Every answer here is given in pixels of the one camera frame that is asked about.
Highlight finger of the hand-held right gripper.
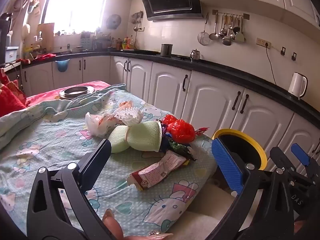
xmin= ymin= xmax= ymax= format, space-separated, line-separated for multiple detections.
xmin=291 ymin=143 xmax=320 ymax=178
xmin=269 ymin=146 xmax=310 ymax=184

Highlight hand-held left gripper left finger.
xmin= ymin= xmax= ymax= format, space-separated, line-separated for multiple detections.
xmin=26 ymin=138 xmax=118 ymax=240

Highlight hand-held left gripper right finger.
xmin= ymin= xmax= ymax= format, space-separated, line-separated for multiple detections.
xmin=206 ymin=137 xmax=297 ymax=240

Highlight yellow rim waste bin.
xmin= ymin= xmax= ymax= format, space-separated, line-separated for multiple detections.
xmin=211 ymin=129 xmax=268 ymax=193

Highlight small green foam net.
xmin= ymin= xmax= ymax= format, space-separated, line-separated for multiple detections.
xmin=109 ymin=125 xmax=130 ymax=153

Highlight white plastic bag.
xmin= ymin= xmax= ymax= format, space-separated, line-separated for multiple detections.
xmin=85 ymin=111 xmax=125 ymax=138

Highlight dark patterned snack wrapper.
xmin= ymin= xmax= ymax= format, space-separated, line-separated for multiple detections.
xmin=167 ymin=138 xmax=191 ymax=156

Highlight large green foam net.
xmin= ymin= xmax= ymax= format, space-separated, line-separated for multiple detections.
xmin=126 ymin=120 xmax=163 ymax=153

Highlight large red plastic bag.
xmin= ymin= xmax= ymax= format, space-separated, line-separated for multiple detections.
xmin=167 ymin=119 xmax=196 ymax=145

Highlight red white food packet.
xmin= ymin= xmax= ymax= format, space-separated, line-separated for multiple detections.
xmin=126 ymin=151 xmax=187 ymax=192

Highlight white foam fruit net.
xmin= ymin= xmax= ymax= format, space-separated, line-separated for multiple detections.
xmin=114 ymin=106 xmax=143 ymax=127

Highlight small red plastic bag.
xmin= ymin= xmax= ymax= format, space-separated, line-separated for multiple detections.
xmin=162 ymin=114 xmax=178 ymax=125

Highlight person's left hand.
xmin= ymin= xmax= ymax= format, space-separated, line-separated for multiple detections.
xmin=102 ymin=208 xmax=173 ymax=240

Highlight cartoon cat printed blanket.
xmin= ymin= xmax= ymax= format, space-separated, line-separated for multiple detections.
xmin=0 ymin=83 xmax=218 ymax=240

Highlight white electric kettle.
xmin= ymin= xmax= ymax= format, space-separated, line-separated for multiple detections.
xmin=288 ymin=72 xmax=308 ymax=100

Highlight round metal pan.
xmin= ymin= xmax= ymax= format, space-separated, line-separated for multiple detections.
xmin=59 ymin=85 xmax=95 ymax=98

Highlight pink blanket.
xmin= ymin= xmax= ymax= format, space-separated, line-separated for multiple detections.
xmin=25 ymin=81 xmax=112 ymax=100

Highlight black kitchen countertop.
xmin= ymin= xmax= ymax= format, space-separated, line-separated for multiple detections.
xmin=5 ymin=50 xmax=320 ymax=128

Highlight white base cabinets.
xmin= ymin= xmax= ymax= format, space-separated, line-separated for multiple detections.
xmin=21 ymin=55 xmax=320 ymax=178

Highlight blue hanging cabinet bin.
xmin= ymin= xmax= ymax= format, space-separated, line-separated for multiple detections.
xmin=55 ymin=59 xmax=70 ymax=72

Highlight red patterned pillow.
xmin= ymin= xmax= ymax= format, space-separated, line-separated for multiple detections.
xmin=0 ymin=67 xmax=30 ymax=117

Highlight red cloth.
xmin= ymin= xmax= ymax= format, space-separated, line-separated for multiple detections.
xmin=16 ymin=53 xmax=57 ymax=64

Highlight pale green utensil holder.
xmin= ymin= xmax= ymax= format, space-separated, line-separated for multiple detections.
xmin=80 ymin=38 xmax=93 ymax=50

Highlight row of condiment bottles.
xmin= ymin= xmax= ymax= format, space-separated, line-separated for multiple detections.
xmin=111 ymin=36 xmax=135 ymax=50

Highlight row of hanging kitchen utensils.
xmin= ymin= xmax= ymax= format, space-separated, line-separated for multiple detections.
xmin=197 ymin=12 xmax=247 ymax=47

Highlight dark metal pot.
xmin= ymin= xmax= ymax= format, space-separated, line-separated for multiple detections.
xmin=160 ymin=43 xmax=173 ymax=57

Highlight wooden cutting board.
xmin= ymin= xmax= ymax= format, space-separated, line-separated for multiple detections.
xmin=37 ymin=23 xmax=55 ymax=53

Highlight cluster of small hanging tools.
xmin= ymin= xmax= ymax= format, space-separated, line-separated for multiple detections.
xmin=131 ymin=11 xmax=145 ymax=32

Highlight kitchen window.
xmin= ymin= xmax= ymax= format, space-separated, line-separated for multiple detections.
xmin=41 ymin=0 xmax=112 ymax=34

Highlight black range hood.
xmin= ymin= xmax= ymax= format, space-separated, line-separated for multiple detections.
xmin=136 ymin=0 xmax=203 ymax=22

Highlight black kettle cable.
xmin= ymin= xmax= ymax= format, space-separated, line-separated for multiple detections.
xmin=265 ymin=45 xmax=277 ymax=85

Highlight beige wall power strip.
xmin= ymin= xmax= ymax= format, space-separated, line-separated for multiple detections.
xmin=256 ymin=38 xmax=272 ymax=48

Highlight round wall fan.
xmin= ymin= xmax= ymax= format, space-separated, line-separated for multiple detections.
xmin=106 ymin=14 xmax=122 ymax=29

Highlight metal utensil rail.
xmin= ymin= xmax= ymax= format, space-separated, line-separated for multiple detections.
xmin=212 ymin=9 xmax=250 ymax=20

